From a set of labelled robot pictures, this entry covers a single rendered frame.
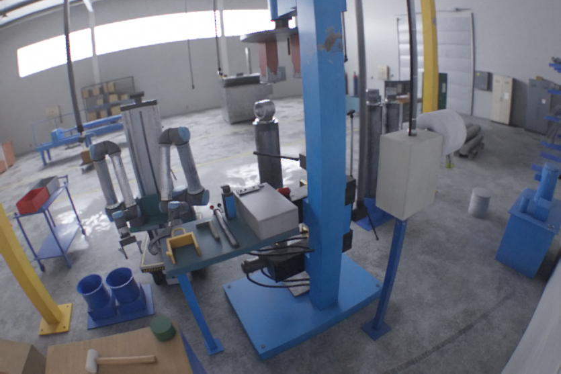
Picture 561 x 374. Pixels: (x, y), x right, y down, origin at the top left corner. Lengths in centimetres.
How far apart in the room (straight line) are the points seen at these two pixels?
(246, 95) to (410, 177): 885
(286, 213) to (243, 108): 855
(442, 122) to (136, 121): 230
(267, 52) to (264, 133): 68
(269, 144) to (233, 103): 755
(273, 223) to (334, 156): 51
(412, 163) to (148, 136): 208
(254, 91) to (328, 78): 854
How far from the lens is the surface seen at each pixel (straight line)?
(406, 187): 132
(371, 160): 313
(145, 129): 248
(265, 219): 139
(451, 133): 152
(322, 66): 140
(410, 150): 125
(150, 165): 256
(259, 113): 230
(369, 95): 300
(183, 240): 151
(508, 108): 1134
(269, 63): 199
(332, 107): 145
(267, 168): 231
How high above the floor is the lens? 192
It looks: 21 degrees down
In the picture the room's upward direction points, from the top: 4 degrees counter-clockwise
